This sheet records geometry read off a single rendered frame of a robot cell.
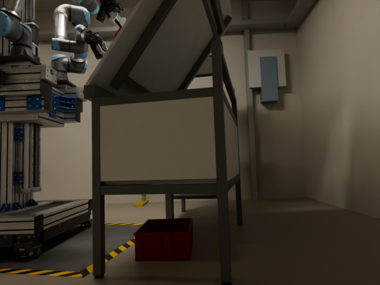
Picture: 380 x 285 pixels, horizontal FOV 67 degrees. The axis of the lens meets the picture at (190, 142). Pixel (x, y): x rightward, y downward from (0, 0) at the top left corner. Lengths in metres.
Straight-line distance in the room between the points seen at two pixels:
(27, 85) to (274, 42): 3.32
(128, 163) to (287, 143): 3.09
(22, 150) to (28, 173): 0.17
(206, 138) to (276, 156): 2.92
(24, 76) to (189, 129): 1.17
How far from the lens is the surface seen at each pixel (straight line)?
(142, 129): 1.28
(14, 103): 2.09
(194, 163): 1.20
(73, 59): 2.55
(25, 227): 1.85
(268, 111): 4.11
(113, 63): 1.49
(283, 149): 4.10
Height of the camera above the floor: 0.48
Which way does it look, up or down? 5 degrees up
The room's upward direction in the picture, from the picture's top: 2 degrees counter-clockwise
